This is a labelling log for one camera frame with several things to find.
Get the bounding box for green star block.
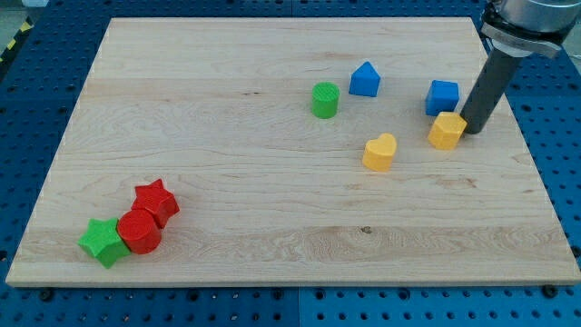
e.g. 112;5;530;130
77;218;131;269

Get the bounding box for wooden board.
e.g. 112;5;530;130
6;17;580;287

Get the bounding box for red star block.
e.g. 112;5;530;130
131;179;180;229

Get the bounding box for blue pentagon house block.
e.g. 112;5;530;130
349;61;381;97

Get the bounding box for red cylinder block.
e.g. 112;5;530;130
117;210;162;254

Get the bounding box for blue cube block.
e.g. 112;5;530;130
425;80;459;116

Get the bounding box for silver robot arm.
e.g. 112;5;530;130
460;0;580;134

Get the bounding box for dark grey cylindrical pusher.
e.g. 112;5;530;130
460;48;522;134

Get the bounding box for yellow heart block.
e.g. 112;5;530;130
361;133;398;172

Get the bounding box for yellow hexagon block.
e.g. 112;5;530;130
428;112;468;150

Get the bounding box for green cylinder block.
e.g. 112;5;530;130
311;82;340;119

